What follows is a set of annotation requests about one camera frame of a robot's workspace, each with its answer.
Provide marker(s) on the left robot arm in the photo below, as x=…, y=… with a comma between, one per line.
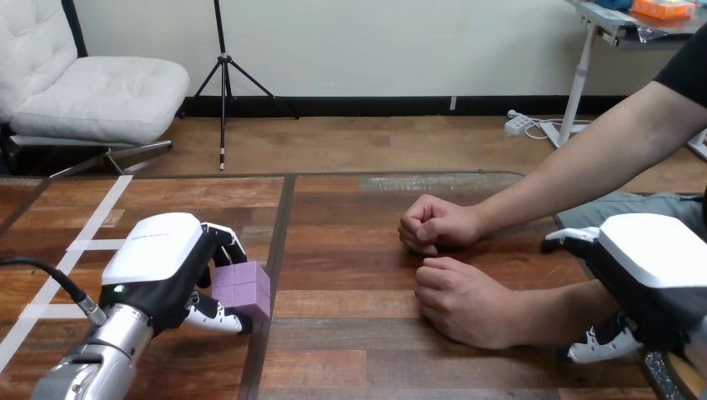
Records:
x=107, y=353

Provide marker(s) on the white cushioned chair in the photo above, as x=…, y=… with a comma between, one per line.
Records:
x=99, y=96

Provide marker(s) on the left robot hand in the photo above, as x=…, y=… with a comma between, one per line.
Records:
x=152, y=259

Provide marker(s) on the black tripod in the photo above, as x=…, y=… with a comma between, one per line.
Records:
x=223, y=83

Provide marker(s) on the orange thing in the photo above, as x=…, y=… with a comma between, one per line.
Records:
x=663, y=8

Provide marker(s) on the purple block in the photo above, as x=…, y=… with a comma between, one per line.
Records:
x=248, y=290

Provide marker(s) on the white power strip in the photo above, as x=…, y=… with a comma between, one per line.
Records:
x=517, y=123

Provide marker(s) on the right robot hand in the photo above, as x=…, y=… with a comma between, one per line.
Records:
x=652, y=259

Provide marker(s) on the person's body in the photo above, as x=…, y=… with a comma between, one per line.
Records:
x=690, y=60

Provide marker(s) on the person's hand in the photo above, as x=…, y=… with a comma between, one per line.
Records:
x=447, y=221
x=469, y=303

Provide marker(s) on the blue thing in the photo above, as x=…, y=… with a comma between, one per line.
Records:
x=613, y=3

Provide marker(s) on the white desk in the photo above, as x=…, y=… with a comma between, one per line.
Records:
x=577, y=83

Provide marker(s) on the person's forearm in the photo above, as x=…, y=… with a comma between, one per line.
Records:
x=569, y=317
x=596, y=160

